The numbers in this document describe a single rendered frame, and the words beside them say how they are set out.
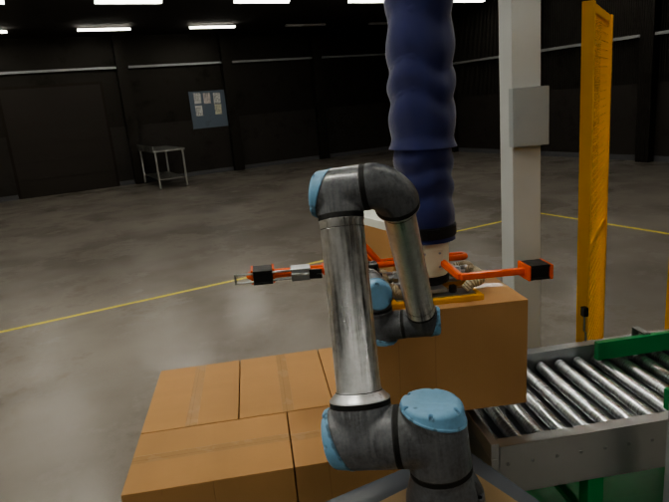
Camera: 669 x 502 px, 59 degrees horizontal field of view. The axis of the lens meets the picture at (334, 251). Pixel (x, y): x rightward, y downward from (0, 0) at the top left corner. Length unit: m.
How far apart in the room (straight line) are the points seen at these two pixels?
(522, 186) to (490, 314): 1.34
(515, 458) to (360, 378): 0.94
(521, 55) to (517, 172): 0.60
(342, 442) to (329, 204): 0.56
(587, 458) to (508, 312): 0.59
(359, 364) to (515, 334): 0.90
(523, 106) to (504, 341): 1.46
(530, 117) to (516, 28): 0.45
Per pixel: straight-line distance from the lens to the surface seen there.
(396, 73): 2.04
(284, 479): 2.25
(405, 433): 1.42
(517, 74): 3.29
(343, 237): 1.41
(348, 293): 1.41
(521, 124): 3.25
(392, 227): 1.51
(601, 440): 2.36
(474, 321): 2.12
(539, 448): 2.26
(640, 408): 2.62
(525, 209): 3.37
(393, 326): 1.84
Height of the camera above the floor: 1.78
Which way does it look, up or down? 14 degrees down
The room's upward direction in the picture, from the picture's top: 5 degrees counter-clockwise
